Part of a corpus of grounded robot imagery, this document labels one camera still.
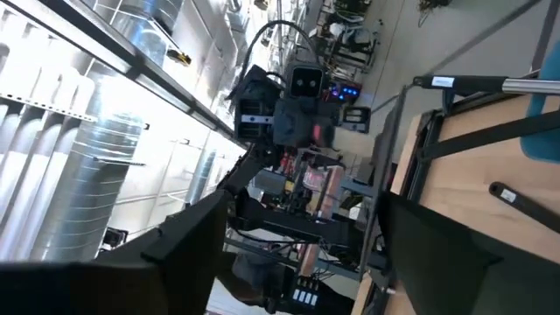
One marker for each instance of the long ceiling light bar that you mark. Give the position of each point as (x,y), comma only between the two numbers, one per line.
(144,72)

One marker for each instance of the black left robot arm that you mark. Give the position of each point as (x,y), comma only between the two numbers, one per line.
(306,229)

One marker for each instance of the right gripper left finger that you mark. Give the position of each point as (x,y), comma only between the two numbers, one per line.
(175,271)

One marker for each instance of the blue-grey plastic bin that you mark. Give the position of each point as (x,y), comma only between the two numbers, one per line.
(542,140)

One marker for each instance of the black box white keys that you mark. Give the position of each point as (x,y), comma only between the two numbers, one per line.
(305,296)

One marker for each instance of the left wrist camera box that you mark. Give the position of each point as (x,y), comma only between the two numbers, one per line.
(306,81)

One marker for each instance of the corrugated silver air duct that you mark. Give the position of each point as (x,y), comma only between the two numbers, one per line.
(87,184)

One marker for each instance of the black box blue lights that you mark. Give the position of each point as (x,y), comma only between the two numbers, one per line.
(345,92)

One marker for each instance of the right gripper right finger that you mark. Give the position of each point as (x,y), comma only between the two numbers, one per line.
(437,262)

